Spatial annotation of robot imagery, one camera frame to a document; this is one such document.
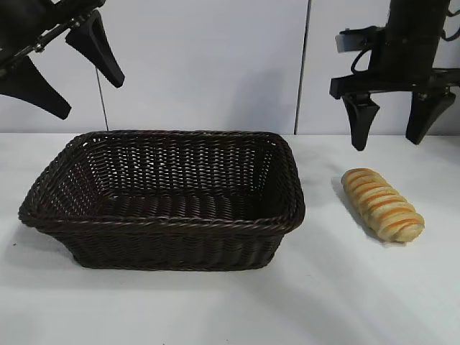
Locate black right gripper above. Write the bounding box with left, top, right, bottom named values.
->
left=329, top=0, right=460, bottom=152

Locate dark brown woven basket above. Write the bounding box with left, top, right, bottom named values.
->
left=17, top=129, right=306, bottom=270

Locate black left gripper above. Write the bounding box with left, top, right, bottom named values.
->
left=0, top=0, right=126, bottom=121

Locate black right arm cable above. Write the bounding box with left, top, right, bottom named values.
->
left=349, top=45, right=374, bottom=73

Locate long striped bread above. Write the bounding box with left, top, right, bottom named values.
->
left=340, top=167, right=426, bottom=244

